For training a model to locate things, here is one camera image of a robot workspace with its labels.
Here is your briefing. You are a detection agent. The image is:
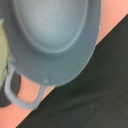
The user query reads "grey toy stock pot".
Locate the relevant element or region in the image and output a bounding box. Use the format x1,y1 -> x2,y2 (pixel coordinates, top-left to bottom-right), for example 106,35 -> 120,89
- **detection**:
0,0 -> 102,109

